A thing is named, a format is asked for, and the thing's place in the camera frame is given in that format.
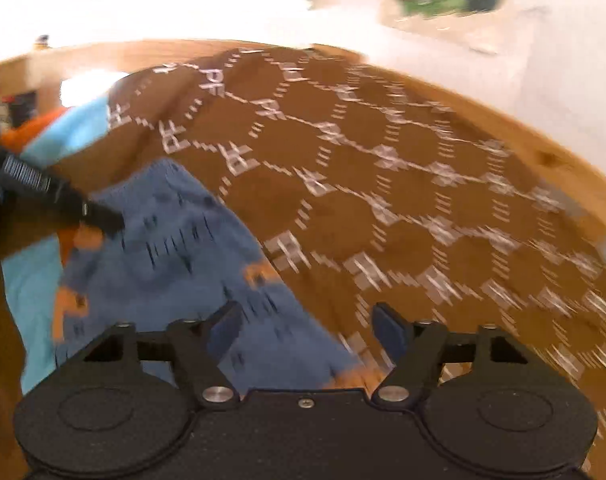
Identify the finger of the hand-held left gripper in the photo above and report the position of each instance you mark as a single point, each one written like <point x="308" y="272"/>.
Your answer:
<point x="90" y="212"/>

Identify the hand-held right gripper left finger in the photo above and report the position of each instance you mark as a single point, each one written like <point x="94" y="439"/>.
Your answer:
<point x="224" y="334"/>

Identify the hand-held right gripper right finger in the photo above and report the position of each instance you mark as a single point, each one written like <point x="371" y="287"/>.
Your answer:
<point x="390" y="334"/>

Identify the blue printed pants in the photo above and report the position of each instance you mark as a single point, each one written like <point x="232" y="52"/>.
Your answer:
<point x="183" y="270"/>

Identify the brown patterned blanket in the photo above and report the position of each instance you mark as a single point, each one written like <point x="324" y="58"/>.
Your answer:
<point x="358" y="185"/>

